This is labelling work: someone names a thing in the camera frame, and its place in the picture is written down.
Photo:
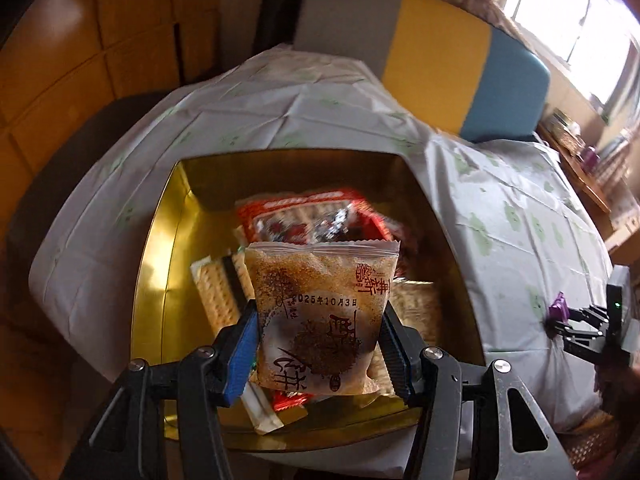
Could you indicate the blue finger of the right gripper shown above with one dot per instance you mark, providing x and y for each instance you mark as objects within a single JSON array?
[
  {"x": 588, "y": 314},
  {"x": 556, "y": 328}
]

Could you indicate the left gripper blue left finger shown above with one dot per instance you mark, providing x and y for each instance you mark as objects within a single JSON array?
[{"x": 238, "y": 353}]

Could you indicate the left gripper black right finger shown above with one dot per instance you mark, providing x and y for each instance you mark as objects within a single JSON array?
[{"x": 401, "y": 348}]

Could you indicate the purple snack packet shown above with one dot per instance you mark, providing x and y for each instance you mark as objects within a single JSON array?
[{"x": 558, "y": 311}]

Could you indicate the red wedding candy packet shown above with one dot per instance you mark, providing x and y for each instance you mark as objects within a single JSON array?
[{"x": 281, "y": 400}]

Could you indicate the soda cracker packet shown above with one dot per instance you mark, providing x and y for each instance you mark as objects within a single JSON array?
[{"x": 215, "y": 291}]

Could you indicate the silver white stick packet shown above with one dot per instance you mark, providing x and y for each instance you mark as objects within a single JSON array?
[{"x": 259, "y": 410}]

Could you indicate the brown rice cake packet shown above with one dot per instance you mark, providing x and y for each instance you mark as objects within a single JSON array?
[{"x": 320, "y": 309}]

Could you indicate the large red snack bag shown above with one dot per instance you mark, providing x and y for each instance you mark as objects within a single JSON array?
[{"x": 339, "y": 215}]

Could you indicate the white cloud-print tablecloth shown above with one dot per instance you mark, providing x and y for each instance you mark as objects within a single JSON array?
[{"x": 515, "y": 225}]

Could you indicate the wooden side shelf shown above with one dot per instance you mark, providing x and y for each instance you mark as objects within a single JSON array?
[{"x": 583, "y": 183}]

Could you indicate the gold tin box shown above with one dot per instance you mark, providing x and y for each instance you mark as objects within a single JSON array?
[{"x": 196, "y": 218}]

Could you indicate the purple small box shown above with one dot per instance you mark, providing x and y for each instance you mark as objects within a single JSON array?
[{"x": 589, "y": 159}]

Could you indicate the grey yellow blue sofa back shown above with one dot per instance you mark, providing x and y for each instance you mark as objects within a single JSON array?
[{"x": 447, "y": 67}]

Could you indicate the wooden panel cabinet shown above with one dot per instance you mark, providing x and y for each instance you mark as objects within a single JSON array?
[{"x": 64, "y": 61}]

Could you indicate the black rolled mat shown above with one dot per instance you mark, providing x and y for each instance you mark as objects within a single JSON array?
[{"x": 276, "y": 24}]

